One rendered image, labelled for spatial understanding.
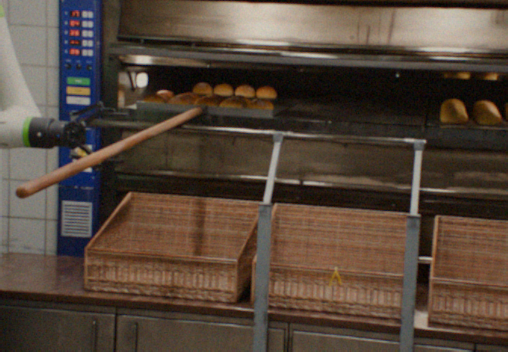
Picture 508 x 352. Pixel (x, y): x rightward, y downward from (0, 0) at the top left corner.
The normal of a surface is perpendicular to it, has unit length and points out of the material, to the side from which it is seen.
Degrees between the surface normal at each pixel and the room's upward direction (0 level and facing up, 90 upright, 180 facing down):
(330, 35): 70
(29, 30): 90
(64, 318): 92
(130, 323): 91
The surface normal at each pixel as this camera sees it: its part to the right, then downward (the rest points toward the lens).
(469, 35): -0.15, -0.21
